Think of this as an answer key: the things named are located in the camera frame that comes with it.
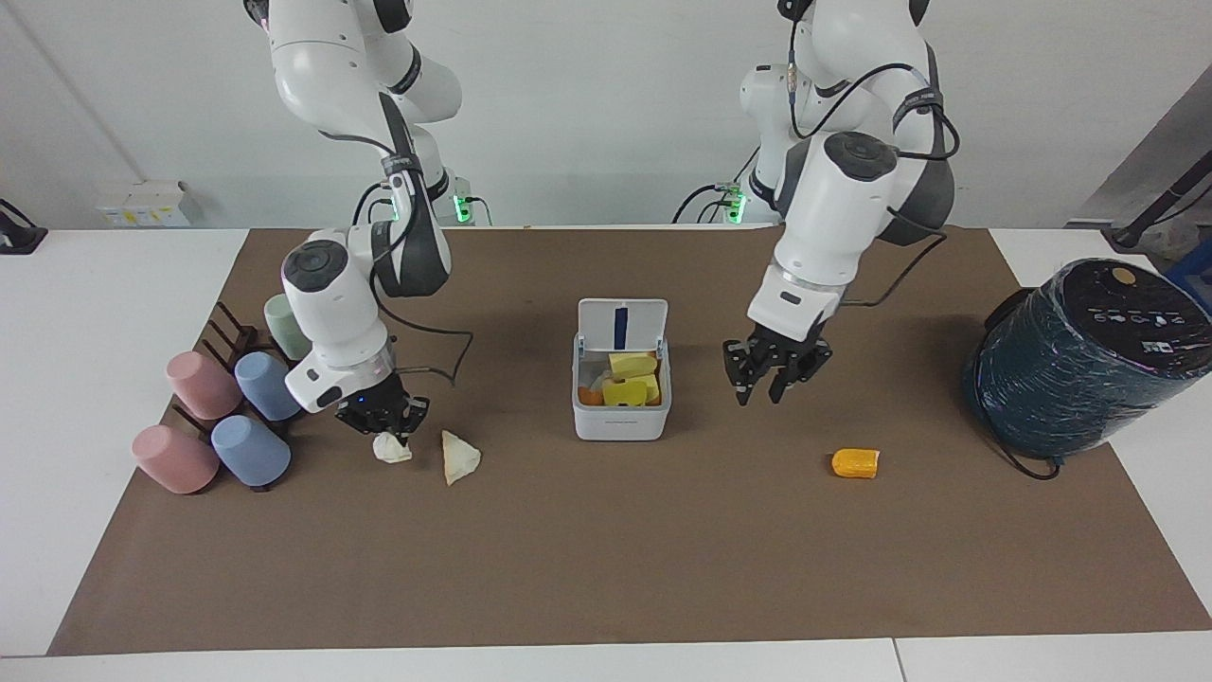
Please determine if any pink cup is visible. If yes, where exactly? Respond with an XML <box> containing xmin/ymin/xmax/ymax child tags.
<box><xmin>132</xmin><ymin>424</ymin><xmax>222</xmax><ymax>495</ymax></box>
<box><xmin>166</xmin><ymin>350</ymin><xmax>243</xmax><ymax>422</ymax></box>

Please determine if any pale green cup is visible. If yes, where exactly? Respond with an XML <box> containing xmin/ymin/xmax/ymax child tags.
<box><xmin>263</xmin><ymin>293</ymin><xmax>312</xmax><ymax>362</ymax></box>

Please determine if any white wall socket box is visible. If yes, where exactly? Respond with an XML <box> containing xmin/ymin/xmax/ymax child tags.
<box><xmin>94</xmin><ymin>181</ymin><xmax>191</xmax><ymax>229</ymax></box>

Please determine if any cream paper wedge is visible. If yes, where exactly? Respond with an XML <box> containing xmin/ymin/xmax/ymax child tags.
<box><xmin>441</xmin><ymin>430</ymin><xmax>483</xmax><ymax>487</ymax></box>

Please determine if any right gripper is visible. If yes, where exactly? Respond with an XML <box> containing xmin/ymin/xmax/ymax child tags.
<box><xmin>335</xmin><ymin>375</ymin><xmax>432</xmax><ymax>448</ymax></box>

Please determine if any dark film-wrapped round trash can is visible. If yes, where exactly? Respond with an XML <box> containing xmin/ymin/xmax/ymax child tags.
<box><xmin>962</xmin><ymin>257</ymin><xmax>1212</xmax><ymax>462</ymax></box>

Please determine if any black cable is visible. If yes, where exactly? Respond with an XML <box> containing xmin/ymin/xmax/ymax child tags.
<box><xmin>789</xmin><ymin>38</ymin><xmax>961</xmax><ymax>310</ymax></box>
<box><xmin>371</xmin><ymin>279</ymin><xmax>475</xmax><ymax>388</ymax></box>
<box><xmin>983</xmin><ymin>417</ymin><xmax>1062</xmax><ymax>482</ymax></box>
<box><xmin>671</xmin><ymin>147</ymin><xmax>760</xmax><ymax>225</ymax></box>

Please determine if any black stand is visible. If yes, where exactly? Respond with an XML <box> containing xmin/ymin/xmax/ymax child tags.
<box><xmin>0</xmin><ymin>198</ymin><xmax>49</xmax><ymax>256</ymax></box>
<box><xmin>1101</xmin><ymin>156</ymin><xmax>1212</xmax><ymax>253</ymax></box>

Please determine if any blue box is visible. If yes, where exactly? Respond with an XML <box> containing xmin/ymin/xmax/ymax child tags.
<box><xmin>1165</xmin><ymin>237</ymin><xmax>1212</xmax><ymax>315</ymax></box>

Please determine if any dark brown cup rack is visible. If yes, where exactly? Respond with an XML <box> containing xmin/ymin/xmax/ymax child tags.
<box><xmin>172</xmin><ymin>300</ymin><xmax>296</xmax><ymax>494</ymax></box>

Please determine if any white bin with hinged lid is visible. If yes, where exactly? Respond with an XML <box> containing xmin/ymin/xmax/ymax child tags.
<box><xmin>572</xmin><ymin>298</ymin><xmax>673</xmax><ymax>442</ymax></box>

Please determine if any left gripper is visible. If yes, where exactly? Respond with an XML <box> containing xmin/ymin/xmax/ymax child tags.
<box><xmin>723</xmin><ymin>322</ymin><xmax>835</xmax><ymax>407</ymax></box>

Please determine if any blue cup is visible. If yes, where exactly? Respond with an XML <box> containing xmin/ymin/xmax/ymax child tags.
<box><xmin>234</xmin><ymin>350</ymin><xmax>303</xmax><ymax>422</ymax></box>
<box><xmin>210</xmin><ymin>414</ymin><xmax>293</xmax><ymax>489</ymax></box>

